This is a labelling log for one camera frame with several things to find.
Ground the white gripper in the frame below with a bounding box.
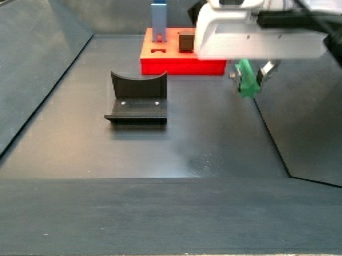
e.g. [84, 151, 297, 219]
[194, 0, 325, 91]

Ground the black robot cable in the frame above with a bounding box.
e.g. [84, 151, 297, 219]
[257, 0, 342, 64]

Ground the light blue tall block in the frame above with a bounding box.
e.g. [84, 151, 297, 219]
[151, 0, 167, 42]

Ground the red peg board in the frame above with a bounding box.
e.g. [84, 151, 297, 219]
[140, 28, 227, 76]

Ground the black curved fixture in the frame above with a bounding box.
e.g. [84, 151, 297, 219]
[104, 73, 167, 125]

